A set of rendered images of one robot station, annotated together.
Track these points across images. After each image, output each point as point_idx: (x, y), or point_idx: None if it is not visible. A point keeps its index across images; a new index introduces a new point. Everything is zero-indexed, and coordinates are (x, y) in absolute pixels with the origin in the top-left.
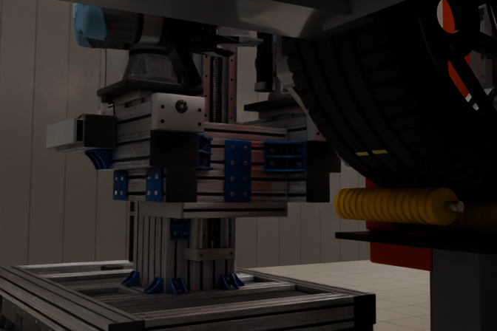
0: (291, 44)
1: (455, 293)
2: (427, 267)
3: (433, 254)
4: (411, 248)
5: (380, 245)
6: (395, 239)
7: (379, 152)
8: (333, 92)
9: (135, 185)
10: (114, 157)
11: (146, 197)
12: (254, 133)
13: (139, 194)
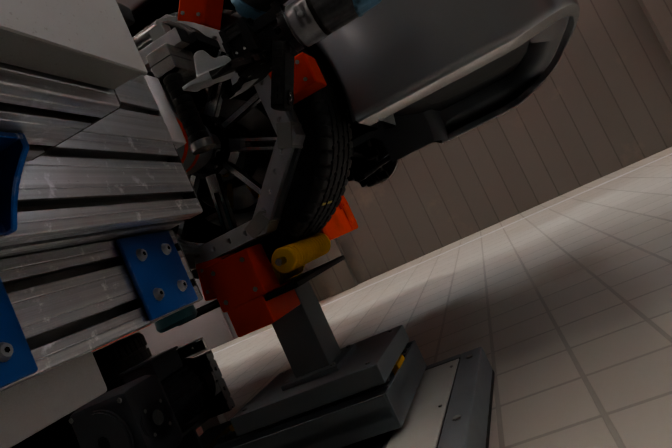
0: (328, 117)
1: (314, 309)
2: (299, 301)
3: (297, 292)
4: (288, 294)
5: (274, 303)
6: (322, 268)
7: (329, 202)
8: (339, 156)
9: (72, 300)
10: (28, 190)
11: (155, 307)
12: None
13: (60, 338)
